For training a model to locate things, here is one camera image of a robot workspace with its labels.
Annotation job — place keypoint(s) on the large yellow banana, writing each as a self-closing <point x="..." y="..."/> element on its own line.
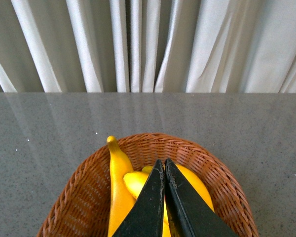
<point x="121" y="199"/>

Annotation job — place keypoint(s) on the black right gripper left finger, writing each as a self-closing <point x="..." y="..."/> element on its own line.
<point x="145" y="219"/>

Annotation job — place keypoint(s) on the curved yellow banana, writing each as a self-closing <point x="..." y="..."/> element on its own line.
<point x="134" y="182"/>

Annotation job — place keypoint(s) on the upper banana in basket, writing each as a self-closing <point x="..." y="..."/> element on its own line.
<point x="197" y="184"/>

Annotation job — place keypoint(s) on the white pleated curtain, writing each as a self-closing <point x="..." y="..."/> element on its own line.
<point x="193" y="46"/>

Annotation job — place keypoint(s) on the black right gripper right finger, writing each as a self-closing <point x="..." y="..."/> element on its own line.
<point x="188" y="213"/>

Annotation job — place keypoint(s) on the right brown wicker basket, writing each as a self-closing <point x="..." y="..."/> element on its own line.
<point x="82" y="209"/>

